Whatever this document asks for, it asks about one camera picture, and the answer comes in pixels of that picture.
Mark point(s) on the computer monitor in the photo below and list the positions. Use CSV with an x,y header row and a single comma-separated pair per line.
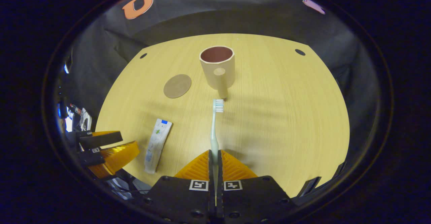
x,y
60,113

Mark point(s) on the wooden desktop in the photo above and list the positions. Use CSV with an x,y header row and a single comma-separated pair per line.
x,y
286,116

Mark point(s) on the black backdrop cloth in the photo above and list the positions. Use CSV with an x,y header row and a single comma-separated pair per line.
x,y
188,18

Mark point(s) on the round brown coaster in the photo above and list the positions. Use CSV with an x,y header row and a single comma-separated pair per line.
x,y
177,86

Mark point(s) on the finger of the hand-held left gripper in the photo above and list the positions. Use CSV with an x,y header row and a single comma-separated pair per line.
x,y
118,156
101,139

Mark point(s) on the white toothpaste tube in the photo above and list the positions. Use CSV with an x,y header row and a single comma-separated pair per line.
x,y
157,143

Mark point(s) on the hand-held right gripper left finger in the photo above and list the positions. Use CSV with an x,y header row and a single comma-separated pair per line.
x,y
178,197

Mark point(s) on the white desktop device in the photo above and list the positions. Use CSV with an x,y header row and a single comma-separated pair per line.
x,y
86,119

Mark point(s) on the pale green toothbrush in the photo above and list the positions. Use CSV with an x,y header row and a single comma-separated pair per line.
x,y
213,133

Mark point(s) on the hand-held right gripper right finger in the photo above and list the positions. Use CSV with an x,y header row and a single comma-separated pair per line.
x,y
252,197

